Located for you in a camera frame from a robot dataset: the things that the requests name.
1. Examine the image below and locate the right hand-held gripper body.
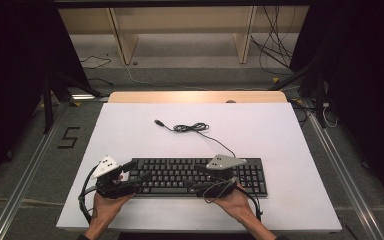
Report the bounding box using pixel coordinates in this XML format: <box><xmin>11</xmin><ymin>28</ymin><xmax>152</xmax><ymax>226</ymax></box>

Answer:
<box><xmin>194</xmin><ymin>153</ymin><xmax>248</xmax><ymax>200</ymax></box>

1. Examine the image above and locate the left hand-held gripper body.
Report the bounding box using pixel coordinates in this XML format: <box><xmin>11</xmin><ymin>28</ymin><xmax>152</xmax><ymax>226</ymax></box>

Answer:
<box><xmin>90</xmin><ymin>155</ymin><xmax>138</xmax><ymax>200</ymax></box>

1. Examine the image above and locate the black keyboard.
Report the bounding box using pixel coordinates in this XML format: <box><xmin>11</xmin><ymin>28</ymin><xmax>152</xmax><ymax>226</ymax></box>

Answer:
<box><xmin>128</xmin><ymin>157</ymin><xmax>268</xmax><ymax>198</ymax></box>

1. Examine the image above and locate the person's left hand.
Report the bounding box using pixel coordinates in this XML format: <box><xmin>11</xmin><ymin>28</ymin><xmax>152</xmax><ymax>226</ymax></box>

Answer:
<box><xmin>92</xmin><ymin>174</ymin><xmax>135</xmax><ymax>228</ymax></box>

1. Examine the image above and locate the person's right hand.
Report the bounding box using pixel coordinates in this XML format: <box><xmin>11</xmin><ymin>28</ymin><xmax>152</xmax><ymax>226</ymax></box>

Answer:
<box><xmin>212</xmin><ymin>184</ymin><xmax>258</xmax><ymax>222</ymax></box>

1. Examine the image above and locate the light wooden table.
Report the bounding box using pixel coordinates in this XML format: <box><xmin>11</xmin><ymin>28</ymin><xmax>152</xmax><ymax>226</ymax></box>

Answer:
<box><xmin>108</xmin><ymin>90</ymin><xmax>288</xmax><ymax>104</ymax></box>

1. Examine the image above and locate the black metal stand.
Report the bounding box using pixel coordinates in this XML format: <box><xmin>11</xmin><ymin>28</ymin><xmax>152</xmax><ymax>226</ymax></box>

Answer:
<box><xmin>40</xmin><ymin>65</ymin><xmax>105</xmax><ymax>135</ymax></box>
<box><xmin>267</xmin><ymin>58</ymin><xmax>328</xmax><ymax>130</ymax></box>

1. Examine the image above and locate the black curtain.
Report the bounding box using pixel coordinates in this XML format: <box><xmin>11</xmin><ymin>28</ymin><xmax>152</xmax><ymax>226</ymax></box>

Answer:
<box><xmin>0</xmin><ymin>0</ymin><xmax>91</xmax><ymax>196</ymax></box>
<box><xmin>289</xmin><ymin>0</ymin><xmax>384</xmax><ymax>218</ymax></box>

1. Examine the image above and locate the light wooden shelf unit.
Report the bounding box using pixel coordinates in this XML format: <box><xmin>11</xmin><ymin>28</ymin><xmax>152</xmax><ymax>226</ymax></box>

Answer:
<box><xmin>57</xmin><ymin>5</ymin><xmax>310</xmax><ymax>66</ymax></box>

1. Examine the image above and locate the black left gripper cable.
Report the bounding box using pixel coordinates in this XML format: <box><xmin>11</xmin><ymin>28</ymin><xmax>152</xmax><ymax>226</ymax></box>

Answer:
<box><xmin>77</xmin><ymin>165</ymin><xmax>99</xmax><ymax>225</ymax></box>

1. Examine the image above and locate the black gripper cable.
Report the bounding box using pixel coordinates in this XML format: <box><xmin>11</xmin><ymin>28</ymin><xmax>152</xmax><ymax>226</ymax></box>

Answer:
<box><xmin>202</xmin><ymin>179</ymin><xmax>264</xmax><ymax>223</ymax></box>
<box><xmin>77</xmin><ymin>165</ymin><xmax>99</xmax><ymax>225</ymax></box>

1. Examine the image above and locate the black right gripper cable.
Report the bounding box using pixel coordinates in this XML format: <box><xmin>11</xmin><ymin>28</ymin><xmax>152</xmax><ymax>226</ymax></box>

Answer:
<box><xmin>202</xmin><ymin>179</ymin><xmax>264</xmax><ymax>223</ymax></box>

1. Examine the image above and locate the black keyboard cable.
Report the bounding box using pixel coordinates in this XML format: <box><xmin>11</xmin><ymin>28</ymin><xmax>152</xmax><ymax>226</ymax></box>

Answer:
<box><xmin>153</xmin><ymin>119</ymin><xmax>238</xmax><ymax>160</ymax></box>

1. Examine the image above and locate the short metal rail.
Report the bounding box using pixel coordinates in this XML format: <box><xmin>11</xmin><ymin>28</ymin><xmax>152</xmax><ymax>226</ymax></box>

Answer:
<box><xmin>71</xmin><ymin>93</ymin><xmax>110</xmax><ymax>102</ymax></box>

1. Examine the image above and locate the long metal floor rail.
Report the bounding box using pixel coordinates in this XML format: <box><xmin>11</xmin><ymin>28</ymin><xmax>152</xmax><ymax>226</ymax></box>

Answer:
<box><xmin>300</xmin><ymin>99</ymin><xmax>384</xmax><ymax>240</ymax></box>
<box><xmin>0</xmin><ymin>102</ymin><xmax>75</xmax><ymax>240</ymax></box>

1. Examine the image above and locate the thin black floor cable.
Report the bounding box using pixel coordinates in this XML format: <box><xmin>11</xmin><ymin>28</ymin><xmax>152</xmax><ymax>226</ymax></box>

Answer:
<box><xmin>79</xmin><ymin>55</ymin><xmax>113</xmax><ymax>71</ymax></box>

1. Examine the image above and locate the looped white cable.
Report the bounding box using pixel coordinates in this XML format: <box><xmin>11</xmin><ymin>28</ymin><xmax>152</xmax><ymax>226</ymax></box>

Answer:
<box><xmin>321</xmin><ymin>102</ymin><xmax>340</xmax><ymax>129</ymax></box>

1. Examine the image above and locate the bundle of black floor cables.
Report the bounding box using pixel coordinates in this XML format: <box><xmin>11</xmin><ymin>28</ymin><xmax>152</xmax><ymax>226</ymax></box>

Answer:
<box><xmin>249</xmin><ymin>5</ymin><xmax>298</xmax><ymax>77</ymax></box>

